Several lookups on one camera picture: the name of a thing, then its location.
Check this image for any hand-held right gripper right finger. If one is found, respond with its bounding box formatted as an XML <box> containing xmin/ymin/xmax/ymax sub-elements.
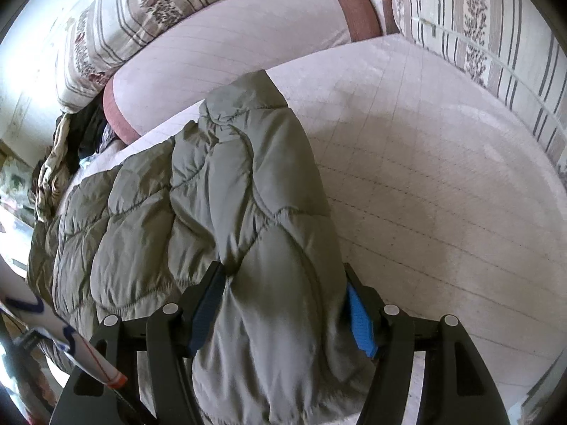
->
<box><xmin>343</xmin><ymin>262</ymin><xmax>506</xmax><ymax>425</ymax></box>

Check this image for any black clothing pile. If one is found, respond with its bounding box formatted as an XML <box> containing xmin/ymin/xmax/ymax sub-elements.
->
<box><xmin>77</xmin><ymin>102</ymin><xmax>120</xmax><ymax>160</ymax></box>

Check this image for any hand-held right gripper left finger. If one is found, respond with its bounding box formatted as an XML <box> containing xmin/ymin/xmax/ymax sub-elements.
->
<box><xmin>51</xmin><ymin>261</ymin><xmax>228</xmax><ymax>425</ymax></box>

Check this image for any olive grey puffer jacket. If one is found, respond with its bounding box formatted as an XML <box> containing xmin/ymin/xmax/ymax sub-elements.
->
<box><xmin>27</xmin><ymin>70</ymin><xmax>377</xmax><ymax>425</ymax></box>

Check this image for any long pink bolster pillow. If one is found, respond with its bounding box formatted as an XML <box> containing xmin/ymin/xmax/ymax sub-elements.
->
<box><xmin>103</xmin><ymin>0</ymin><xmax>384</xmax><ymax>145</ymax></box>

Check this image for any beige patterned cloth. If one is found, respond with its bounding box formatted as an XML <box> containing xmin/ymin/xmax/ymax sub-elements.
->
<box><xmin>33</xmin><ymin>113</ymin><xmax>83</xmax><ymax>222</ymax></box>

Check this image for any floral striped cushion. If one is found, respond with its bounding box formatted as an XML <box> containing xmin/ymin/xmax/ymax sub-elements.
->
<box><xmin>55</xmin><ymin>0</ymin><xmax>311</xmax><ymax>113</ymax></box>
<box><xmin>382</xmin><ymin>0</ymin><xmax>567</xmax><ymax>173</ymax></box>

